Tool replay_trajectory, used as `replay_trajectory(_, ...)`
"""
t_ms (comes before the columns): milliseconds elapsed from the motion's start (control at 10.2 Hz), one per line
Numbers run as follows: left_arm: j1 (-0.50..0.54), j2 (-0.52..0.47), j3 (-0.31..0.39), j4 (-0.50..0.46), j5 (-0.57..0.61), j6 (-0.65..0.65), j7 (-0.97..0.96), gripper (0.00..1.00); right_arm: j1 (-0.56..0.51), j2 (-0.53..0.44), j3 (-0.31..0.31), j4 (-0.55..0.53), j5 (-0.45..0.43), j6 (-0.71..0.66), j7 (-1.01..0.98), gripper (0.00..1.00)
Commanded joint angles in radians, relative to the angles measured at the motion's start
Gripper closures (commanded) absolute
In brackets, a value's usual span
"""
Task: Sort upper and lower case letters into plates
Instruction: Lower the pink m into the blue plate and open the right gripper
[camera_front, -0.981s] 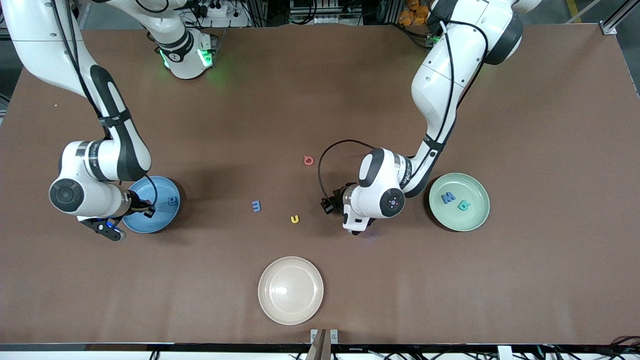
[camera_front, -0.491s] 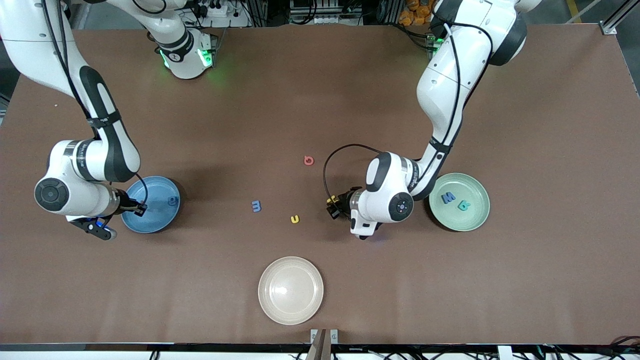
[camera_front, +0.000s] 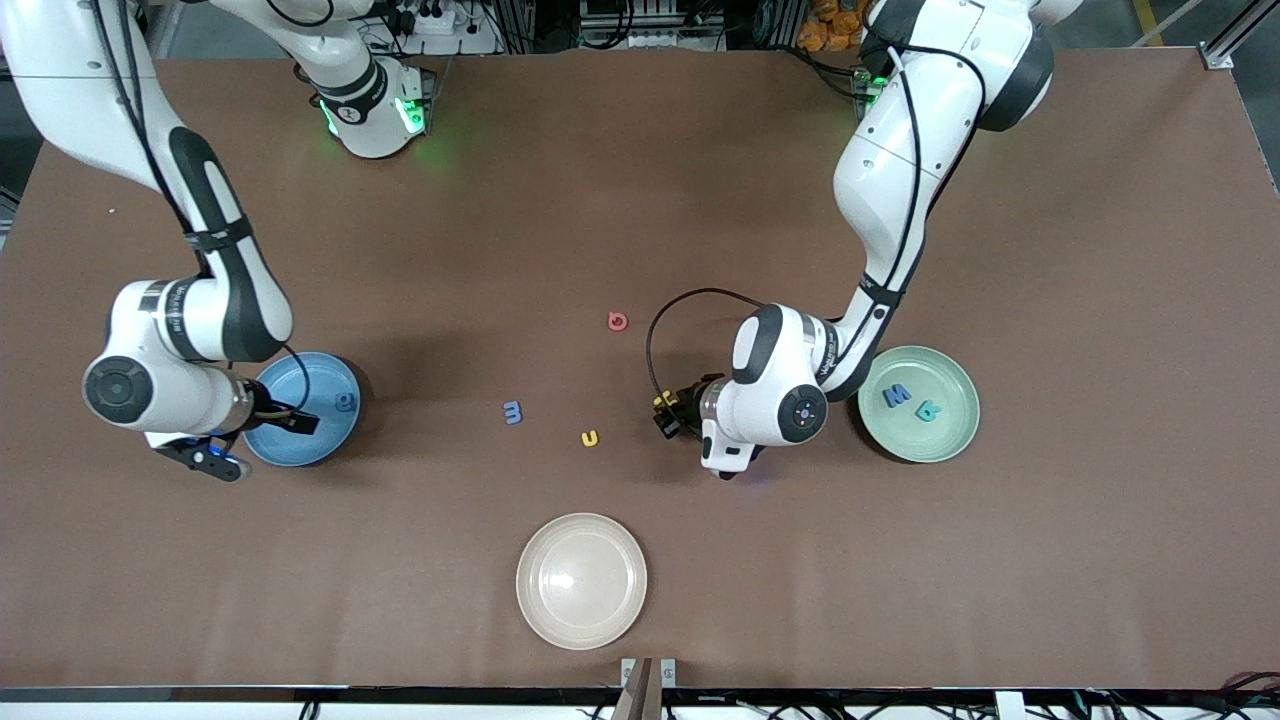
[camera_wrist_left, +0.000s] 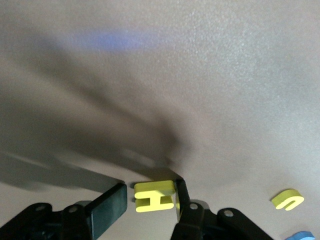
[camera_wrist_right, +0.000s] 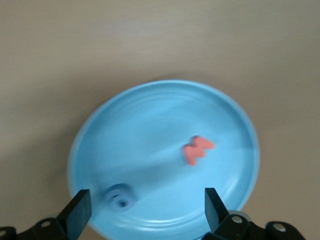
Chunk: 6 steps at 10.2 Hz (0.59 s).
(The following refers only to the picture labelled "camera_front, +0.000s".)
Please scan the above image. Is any blue plate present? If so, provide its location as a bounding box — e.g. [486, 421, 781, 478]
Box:
[240, 351, 363, 468]

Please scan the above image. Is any beige plate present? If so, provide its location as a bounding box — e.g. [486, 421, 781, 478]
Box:
[516, 512, 649, 651]

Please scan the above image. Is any green plate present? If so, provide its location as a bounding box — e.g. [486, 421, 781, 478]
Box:
[857, 345, 982, 464]

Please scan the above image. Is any brown mounting stick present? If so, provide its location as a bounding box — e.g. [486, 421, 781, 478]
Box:
[610, 657, 663, 720]

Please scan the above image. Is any orange packets pile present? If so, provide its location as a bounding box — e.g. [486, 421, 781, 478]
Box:
[798, 0, 876, 53]

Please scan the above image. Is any white power strip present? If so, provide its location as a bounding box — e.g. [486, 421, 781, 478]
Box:
[385, 0, 501, 56]

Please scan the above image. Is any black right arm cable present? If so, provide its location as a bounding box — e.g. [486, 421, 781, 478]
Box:
[90, 0, 313, 416]

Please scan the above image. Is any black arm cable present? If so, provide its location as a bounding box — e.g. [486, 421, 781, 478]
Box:
[90, 0, 313, 416]
[645, 40, 991, 401]

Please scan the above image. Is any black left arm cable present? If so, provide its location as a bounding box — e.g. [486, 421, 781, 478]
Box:
[645, 40, 991, 401]

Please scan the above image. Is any metal table edge bracket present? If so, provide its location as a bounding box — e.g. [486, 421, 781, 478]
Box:
[620, 657, 678, 689]

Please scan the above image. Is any black table edge rail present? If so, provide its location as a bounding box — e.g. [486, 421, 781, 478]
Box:
[0, 685, 1280, 706]

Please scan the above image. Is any aluminium frame profile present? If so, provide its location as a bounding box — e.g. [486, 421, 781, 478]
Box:
[1200, 0, 1280, 71]

